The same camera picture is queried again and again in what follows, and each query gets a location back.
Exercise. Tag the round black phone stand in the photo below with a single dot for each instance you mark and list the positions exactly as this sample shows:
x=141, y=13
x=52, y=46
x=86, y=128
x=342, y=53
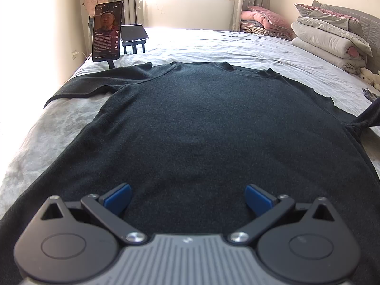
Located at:
x=112, y=64

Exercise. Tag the black sweater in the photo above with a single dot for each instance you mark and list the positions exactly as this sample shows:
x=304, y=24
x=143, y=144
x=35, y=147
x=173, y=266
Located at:
x=193, y=124

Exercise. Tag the tablet on small stand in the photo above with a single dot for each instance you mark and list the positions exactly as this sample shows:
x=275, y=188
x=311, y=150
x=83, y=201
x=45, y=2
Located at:
x=133, y=32

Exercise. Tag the grey hanging cloth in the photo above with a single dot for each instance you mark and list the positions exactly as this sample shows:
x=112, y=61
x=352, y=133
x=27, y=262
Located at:
x=90, y=20

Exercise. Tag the white plush toy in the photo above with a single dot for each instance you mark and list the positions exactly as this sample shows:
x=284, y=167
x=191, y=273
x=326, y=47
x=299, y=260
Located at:
x=371, y=77

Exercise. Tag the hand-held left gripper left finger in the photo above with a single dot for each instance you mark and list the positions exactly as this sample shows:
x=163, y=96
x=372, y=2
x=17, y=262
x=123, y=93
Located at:
x=118, y=197

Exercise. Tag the grey garment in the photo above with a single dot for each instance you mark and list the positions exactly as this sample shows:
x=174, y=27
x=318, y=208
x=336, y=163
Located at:
x=369, y=95

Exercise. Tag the grey and pink pillow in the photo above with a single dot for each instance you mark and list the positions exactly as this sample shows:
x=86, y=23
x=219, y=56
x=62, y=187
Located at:
x=323, y=10

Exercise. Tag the white wall socket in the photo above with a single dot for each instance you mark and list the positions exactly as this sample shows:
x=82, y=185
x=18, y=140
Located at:
x=75, y=55

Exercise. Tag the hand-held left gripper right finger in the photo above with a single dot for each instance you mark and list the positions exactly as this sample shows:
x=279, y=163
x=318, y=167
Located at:
x=258, y=199

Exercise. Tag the stack of striped folded blankets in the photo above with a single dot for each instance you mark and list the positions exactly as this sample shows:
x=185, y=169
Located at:
x=264, y=31

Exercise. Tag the black smartphone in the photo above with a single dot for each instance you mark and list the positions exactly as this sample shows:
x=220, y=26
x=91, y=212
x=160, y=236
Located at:
x=107, y=32

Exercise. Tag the chair-shaped black phone stand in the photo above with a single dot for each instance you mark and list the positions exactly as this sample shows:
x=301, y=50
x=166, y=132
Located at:
x=133, y=45

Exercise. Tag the grey quilted headboard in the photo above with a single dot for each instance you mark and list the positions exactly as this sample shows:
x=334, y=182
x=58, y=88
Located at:
x=371, y=26

